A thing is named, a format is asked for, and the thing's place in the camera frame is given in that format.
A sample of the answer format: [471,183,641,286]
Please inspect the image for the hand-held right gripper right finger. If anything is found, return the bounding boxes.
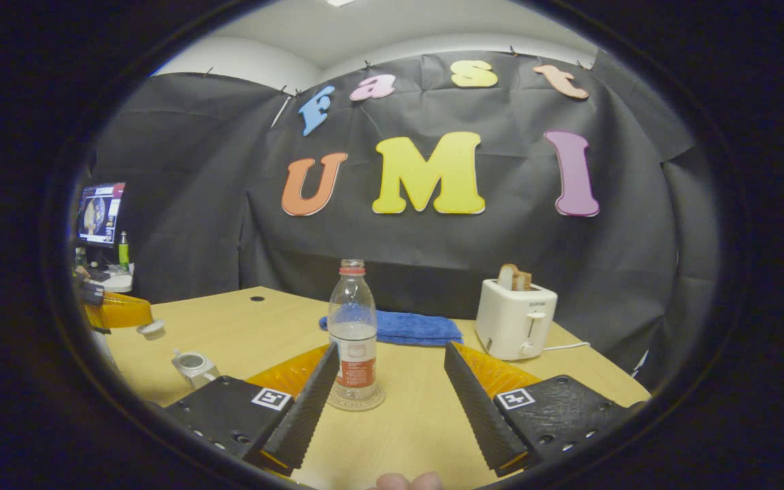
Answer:
[444,342,641,477]

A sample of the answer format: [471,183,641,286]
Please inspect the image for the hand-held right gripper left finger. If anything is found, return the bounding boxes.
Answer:
[164,342,340,476]

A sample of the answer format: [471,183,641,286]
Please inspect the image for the round woven coaster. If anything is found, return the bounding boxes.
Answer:
[326,385,387,412]

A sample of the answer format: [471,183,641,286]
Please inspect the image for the white floral teacup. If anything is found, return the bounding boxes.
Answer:
[172,350,220,390]

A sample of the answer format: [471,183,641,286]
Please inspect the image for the clear plastic water bottle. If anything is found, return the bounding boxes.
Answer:
[327,259,379,402]

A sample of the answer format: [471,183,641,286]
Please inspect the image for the white side table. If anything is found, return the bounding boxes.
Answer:
[86,269,134,293]

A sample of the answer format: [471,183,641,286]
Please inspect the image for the white toaster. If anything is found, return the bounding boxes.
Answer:
[475,278,559,361]

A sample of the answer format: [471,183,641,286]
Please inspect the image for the blue folded towel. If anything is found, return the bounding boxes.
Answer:
[318,310,464,347]

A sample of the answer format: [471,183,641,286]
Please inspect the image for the computer monitor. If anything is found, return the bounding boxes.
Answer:
[77,182,127,247]

